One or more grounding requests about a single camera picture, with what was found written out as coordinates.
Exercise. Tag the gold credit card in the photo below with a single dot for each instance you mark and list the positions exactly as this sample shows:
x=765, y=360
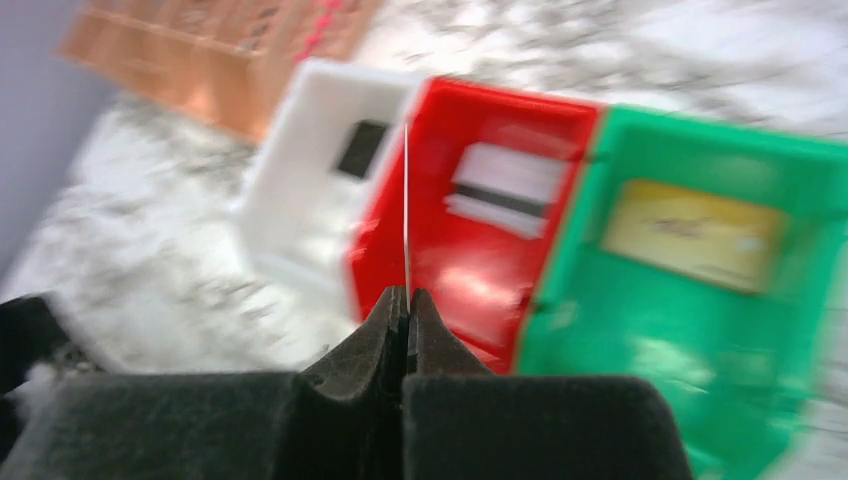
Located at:
x=405, y=218
x=711, y=238

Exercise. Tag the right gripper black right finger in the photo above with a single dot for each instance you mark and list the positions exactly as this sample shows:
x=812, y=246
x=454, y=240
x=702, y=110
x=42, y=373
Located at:
x=461, y=421

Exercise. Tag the green plastic bin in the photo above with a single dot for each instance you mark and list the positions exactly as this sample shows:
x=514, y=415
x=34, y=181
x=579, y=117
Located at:
x=736, y=368

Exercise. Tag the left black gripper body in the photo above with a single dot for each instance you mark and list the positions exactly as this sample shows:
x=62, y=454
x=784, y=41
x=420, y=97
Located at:
x=36, y=356

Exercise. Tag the white striped credit card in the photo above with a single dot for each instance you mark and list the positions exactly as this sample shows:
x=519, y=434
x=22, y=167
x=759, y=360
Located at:
x=509, y=189

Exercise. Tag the white plastic bin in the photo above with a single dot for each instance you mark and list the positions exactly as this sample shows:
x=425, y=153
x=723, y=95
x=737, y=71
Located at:
x=298, y=215

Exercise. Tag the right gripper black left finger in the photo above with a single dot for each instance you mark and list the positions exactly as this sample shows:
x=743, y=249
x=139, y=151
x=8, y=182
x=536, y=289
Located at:
x=338, y=419

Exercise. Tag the black credit card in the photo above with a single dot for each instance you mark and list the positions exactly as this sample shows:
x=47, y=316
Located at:
x=360, y=148

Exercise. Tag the red plastic bin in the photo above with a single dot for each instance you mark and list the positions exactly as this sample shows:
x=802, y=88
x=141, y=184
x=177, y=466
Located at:
x=481, y=278

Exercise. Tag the peach plastic desk organizer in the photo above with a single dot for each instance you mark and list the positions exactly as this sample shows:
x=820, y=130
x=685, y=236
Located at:
x=224, y=63

